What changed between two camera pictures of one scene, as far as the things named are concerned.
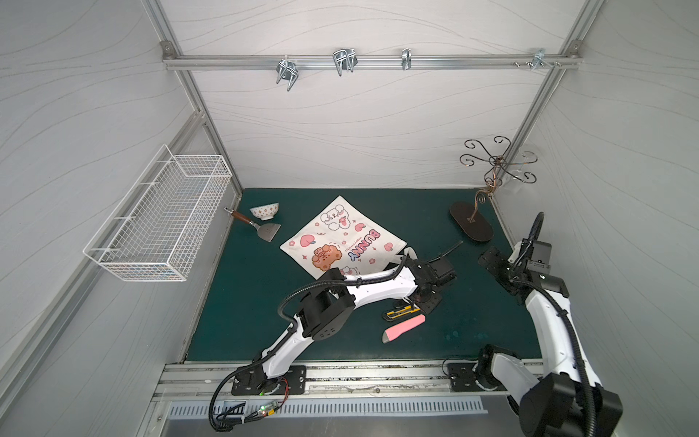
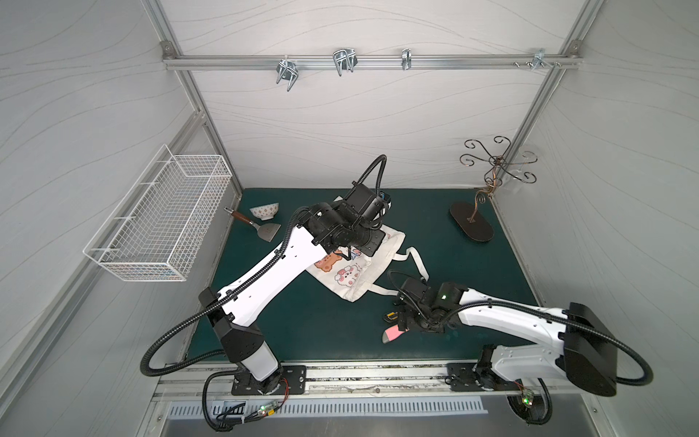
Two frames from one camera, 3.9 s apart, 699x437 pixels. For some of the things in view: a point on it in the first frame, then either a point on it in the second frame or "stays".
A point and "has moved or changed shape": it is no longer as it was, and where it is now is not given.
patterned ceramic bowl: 266,211 stays
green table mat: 478,320 stays
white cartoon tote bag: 340,237 has moved or changed shape
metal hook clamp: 345,59 stays
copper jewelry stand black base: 468,218 stays
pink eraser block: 395,331 stays
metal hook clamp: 538,58 stays
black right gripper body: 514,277 → 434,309
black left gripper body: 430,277 → 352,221
